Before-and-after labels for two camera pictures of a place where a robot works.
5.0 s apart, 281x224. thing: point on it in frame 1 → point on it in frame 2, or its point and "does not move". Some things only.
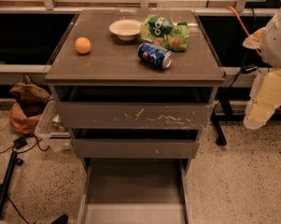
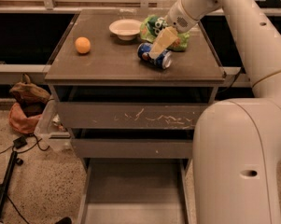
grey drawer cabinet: [134, 88] does not move
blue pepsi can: [155, 55] does not move
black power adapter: [20, 142] does not move
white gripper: [277, 42] → [177, 18]
